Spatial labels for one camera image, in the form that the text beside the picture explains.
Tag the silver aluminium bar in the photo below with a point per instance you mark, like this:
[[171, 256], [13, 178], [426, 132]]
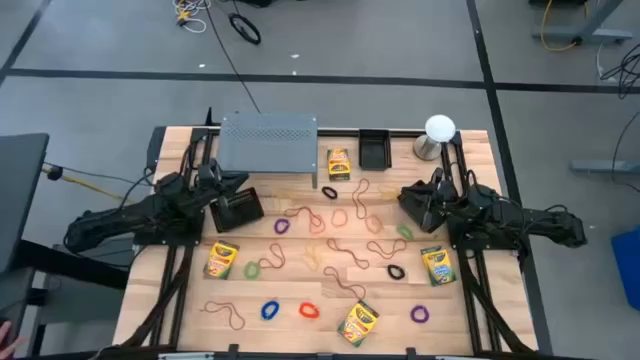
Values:
[[185, 356], [462, 358]]

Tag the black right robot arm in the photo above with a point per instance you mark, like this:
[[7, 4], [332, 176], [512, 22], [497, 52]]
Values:
[[525, 220]]

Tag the grey perforated metal shelf riser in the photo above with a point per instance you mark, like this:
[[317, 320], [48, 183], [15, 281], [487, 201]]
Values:
[[270, 150]]

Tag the grey metal table base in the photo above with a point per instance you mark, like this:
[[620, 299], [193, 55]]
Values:
[[580, 35]]

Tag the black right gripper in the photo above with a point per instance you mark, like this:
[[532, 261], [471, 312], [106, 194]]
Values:
[[429, 215]]

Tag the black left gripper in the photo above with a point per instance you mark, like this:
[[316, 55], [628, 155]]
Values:
[[225, 210]]

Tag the yellow green Crayola crayon box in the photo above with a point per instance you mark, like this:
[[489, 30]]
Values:
[[220, 259], [438, 265], [358, 322], [339, 165]]

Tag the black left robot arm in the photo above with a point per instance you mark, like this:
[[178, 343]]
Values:
[[115, 225]]

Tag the blue plastic bin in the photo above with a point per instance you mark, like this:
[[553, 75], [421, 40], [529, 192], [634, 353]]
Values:
[[627, 270]]

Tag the person's hand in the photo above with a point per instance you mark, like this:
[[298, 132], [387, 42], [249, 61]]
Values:
[[6, 337]]

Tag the dark grey desk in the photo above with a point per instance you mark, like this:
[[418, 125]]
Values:
[[20, 190]]

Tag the grey metal floor bar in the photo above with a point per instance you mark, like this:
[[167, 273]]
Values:
[[605, 166]]

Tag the yellow rod with black knob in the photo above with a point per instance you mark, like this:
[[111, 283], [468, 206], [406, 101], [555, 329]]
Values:
[[54, 172]]

